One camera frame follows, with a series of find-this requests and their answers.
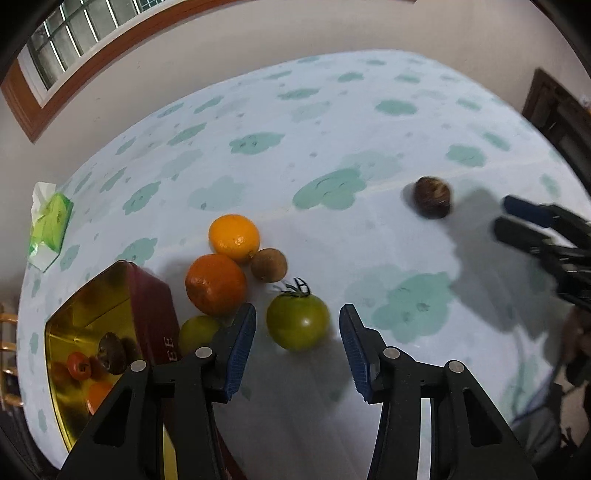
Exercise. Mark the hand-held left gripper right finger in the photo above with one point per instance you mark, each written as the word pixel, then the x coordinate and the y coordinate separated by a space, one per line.
pixel 355 355

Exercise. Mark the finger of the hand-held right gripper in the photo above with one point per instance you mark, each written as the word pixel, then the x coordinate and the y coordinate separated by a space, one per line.
pixel 517 235
pixel 526 208

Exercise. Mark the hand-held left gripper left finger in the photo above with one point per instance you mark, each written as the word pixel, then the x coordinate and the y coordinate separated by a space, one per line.
pixel 240 350

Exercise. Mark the yellow-green tomato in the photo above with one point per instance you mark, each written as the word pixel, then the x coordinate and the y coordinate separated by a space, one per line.
pixel 198 334

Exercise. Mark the green tomato with stem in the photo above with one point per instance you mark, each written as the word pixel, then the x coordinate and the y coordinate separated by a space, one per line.
pixel 298 323

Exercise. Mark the orange mandarin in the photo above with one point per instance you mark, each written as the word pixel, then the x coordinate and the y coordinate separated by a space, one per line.
pixel 99 397
pixel 215 284

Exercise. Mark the brown kiwi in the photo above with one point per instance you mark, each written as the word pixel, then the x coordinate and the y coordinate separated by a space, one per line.
pixel 269 265

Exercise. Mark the dark brown passion fruit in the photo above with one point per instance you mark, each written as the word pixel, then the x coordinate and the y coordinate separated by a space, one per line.
pixel 432 196
pixel 112 353

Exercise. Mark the yellow-orange orange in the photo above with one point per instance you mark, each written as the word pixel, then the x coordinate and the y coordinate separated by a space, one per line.
pixel 233 237

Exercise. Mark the gold and red tin box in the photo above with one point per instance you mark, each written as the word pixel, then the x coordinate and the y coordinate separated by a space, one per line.
pixel 92 304

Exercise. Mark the dark wooden furniture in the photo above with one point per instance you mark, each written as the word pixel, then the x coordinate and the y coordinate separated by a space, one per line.
pixel 558 120

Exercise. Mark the small red tomato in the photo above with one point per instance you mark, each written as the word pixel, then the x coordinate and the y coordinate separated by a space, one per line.
pixel 79 367

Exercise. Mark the flower-print tablecloth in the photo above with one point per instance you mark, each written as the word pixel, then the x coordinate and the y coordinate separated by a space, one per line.
pixel 323 115

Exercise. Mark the green tissue box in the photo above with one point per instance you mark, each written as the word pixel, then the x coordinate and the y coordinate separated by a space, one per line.
pixel 48 221

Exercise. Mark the wooden chair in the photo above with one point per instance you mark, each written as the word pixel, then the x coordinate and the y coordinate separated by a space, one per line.
pixel 7 318

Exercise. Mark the wood-framed barred window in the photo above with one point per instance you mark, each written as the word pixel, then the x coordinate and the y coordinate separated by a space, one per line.
pixel 69 37

